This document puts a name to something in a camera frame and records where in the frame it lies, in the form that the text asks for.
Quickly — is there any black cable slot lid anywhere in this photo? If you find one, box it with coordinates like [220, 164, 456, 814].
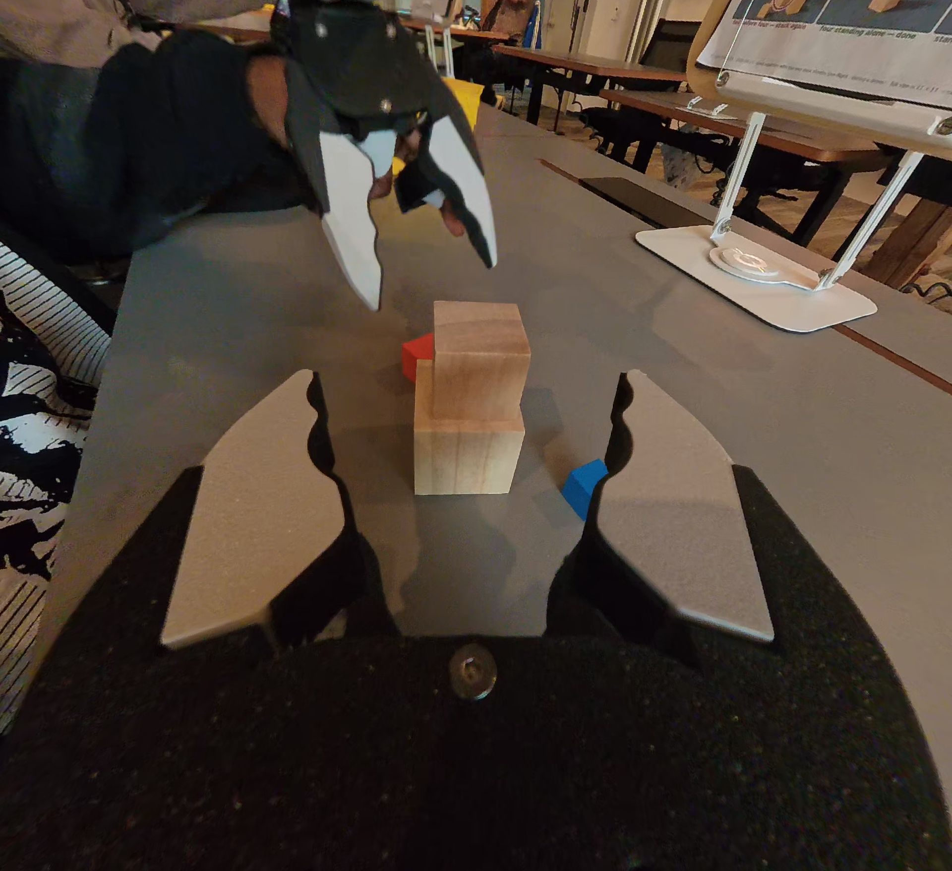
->
[578, 178, 712, 229]

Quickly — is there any tiny blue cube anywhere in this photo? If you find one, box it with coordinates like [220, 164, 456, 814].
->
[560, 458, 611, 522]

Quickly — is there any long wooden office table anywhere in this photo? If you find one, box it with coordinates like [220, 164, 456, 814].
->
[603, 87, 952, 292]

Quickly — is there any white document stand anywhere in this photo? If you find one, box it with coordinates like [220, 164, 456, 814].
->
[634, 75, 952, 335]

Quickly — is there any person's left forearm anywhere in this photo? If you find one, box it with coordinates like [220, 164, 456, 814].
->
[0, 26, 291, 265]

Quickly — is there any medium wooden cube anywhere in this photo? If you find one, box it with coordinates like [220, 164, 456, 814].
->
[430, 300, 534, 421]

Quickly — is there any large wooden cube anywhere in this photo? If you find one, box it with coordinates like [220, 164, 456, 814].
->
[413, 358, 528, 497]

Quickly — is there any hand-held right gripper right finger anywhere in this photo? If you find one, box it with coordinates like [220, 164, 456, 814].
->
[548, 370, 777, 644]

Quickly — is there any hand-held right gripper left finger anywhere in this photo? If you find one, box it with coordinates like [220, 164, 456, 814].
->
[160, 370, 385, 650]

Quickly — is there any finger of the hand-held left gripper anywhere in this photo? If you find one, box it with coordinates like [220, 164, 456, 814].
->
[317, 127, 400, 314]
[420, 113, 499, 271]

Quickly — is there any small red cube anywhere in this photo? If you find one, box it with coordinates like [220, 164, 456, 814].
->
[401, 331, 438, 384]

